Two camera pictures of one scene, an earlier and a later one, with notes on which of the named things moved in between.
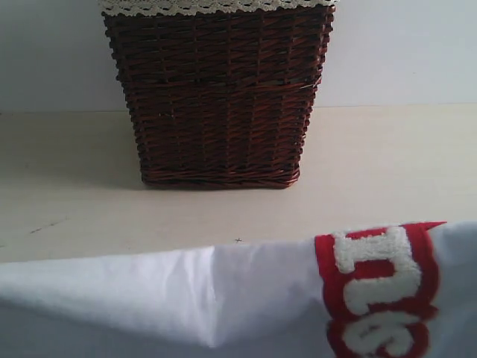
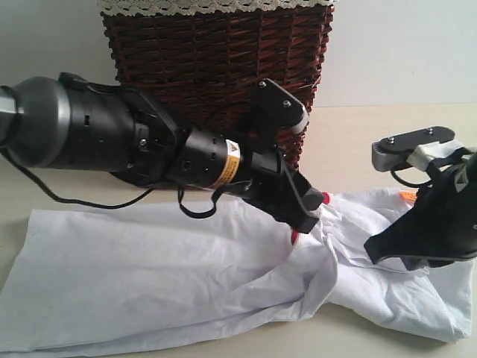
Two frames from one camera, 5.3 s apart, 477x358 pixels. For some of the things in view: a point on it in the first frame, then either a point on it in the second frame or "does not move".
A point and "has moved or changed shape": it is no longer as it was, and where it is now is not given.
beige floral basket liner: x=211 y=7 does not move
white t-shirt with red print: x=395 y=291 has moved or changed shape
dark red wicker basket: x=221 y=102 does not move
